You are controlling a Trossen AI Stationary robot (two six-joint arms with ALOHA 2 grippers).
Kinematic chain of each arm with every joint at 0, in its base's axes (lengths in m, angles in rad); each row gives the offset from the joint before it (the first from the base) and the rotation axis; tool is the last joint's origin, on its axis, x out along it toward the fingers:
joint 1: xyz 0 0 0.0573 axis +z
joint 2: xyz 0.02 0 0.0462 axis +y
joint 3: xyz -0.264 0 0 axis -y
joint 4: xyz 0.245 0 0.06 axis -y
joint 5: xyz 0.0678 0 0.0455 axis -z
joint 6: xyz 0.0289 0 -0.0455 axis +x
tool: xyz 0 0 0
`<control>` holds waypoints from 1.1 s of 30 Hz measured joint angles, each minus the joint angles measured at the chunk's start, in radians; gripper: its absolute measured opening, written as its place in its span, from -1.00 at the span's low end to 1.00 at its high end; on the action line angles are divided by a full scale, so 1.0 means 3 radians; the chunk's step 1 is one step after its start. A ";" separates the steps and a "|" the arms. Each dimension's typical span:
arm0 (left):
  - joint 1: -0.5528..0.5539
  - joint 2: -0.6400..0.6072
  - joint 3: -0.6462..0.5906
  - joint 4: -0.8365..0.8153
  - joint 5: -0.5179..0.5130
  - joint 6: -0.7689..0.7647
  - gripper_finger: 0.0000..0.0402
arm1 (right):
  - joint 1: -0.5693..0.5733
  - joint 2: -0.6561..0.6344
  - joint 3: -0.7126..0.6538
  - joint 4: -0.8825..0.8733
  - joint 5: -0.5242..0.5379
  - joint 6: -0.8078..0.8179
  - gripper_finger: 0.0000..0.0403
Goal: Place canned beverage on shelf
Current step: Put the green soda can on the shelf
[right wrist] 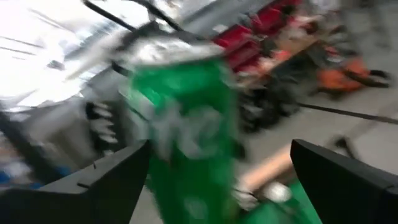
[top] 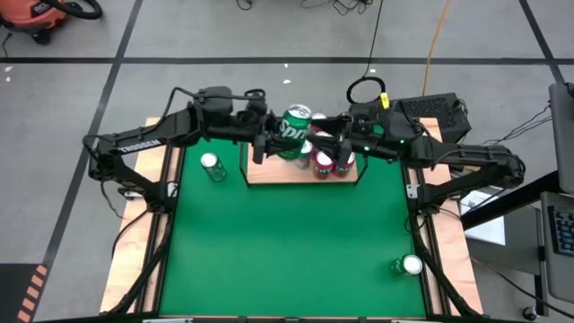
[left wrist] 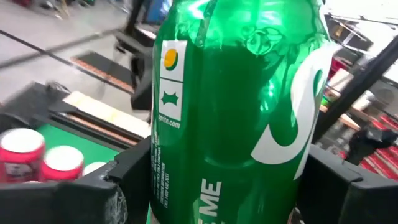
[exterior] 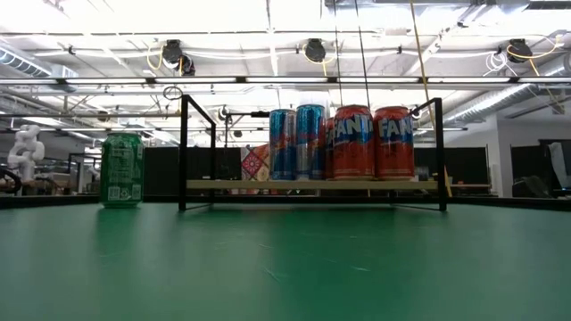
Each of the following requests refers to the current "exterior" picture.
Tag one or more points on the red Fanta can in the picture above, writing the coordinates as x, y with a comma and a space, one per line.
329, 151
394, 151
353, 151

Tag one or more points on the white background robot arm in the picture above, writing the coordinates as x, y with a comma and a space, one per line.
26, 149

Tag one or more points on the green table mat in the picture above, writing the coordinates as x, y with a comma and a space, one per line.
285, 267

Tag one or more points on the green Sprite can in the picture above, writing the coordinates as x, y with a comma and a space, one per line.
121, 171

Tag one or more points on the white hanging sheet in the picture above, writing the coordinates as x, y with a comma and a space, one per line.
560, 162

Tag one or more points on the wooden shelf with black frame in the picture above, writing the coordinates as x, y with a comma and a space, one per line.
232, 184

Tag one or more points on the long black ceiling rail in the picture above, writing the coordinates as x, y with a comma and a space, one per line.
330, 79

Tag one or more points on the black partition wall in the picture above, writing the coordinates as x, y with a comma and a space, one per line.
165, 171
464, 165

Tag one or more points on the black metal table frame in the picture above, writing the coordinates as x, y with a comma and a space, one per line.
490, 201

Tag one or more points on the silver ventilation duct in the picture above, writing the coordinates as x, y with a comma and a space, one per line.
27, 62
499, 100

